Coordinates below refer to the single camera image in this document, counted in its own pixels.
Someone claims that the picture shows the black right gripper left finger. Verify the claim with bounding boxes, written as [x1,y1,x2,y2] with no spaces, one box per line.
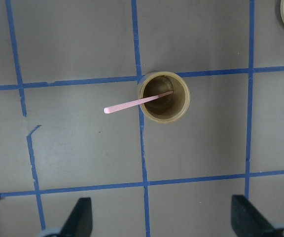
[59,197,92,237]

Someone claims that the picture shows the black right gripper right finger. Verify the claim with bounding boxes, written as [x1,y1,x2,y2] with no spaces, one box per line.
[231,195,280,237]

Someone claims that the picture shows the pink chopstick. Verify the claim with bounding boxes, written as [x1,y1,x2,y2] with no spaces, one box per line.
[104,91,173,114]

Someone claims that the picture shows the tan bamboo chopstick holder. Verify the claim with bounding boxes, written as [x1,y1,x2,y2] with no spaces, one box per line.
[138,72,190,123]

